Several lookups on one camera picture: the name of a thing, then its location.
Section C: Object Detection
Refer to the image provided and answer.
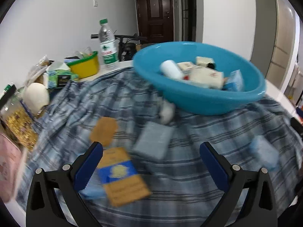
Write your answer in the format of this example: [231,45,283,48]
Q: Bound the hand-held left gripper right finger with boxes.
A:
[199,142,278,227]

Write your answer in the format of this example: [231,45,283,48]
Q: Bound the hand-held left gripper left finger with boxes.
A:
[26,141,105,227]

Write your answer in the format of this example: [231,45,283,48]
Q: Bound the orange and blue box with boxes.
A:
[96,147,152,207]

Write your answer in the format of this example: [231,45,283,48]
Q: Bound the light blue packet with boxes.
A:
[79,184,107,200]
[248,135,281,172]

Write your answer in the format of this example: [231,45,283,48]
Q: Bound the grey-blue box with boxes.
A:
[131,121,174,161]

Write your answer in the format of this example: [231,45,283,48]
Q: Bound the blue plastic basin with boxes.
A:
[133,41,267,116]

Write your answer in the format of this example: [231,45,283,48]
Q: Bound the blue plaid cloth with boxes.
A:
[16,66,303,227]

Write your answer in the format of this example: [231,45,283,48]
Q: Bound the brown hexagonal packet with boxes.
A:
[89,117,118,147]

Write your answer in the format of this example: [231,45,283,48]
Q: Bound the small white crumpled object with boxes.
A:
[158,99,176,125]

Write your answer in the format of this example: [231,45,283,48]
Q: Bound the pink packet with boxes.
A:
[0,132,27,202]

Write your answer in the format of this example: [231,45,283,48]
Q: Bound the clear jar of cereal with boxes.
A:
[0,84,39,152]

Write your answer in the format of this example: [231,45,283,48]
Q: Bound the white rounded object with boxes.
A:
[23,82,50,114]

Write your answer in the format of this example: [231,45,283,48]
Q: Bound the blue and white box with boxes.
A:
[224,70,245,92]

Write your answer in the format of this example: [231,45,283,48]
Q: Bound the large cream box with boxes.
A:
[189,66,225,89]

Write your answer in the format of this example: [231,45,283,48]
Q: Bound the green tissue box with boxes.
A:
[44,61,80,89]

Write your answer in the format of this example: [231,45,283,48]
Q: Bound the yellow bowl with green rim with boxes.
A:
[67,51,100,79]

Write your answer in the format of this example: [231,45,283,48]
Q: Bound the small white box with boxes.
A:
[177,61,196,79]

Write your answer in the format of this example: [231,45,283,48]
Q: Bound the small cream box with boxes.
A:
[195,56,215,68]

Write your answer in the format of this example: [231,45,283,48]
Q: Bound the white bottle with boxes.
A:
[160,60,184,79]

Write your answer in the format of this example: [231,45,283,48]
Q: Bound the clear snack bag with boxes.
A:
[25,55,50,86]

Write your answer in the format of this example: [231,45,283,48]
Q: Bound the packets in yellow bin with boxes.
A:
[74,47,95,58]

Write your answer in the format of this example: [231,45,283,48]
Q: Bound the clear water bottle green cap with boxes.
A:
[98,18,119,69]

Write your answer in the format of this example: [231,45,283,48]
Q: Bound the black bicycle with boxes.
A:
[91,30,152,62]

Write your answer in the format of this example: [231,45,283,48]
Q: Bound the grey cabinet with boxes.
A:
[250,0,296,90]

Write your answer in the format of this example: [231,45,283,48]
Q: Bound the dark glass sliding door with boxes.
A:
[180,0,197,42]

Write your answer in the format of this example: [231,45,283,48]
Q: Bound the dark brown door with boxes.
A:
[134,0,174,44]

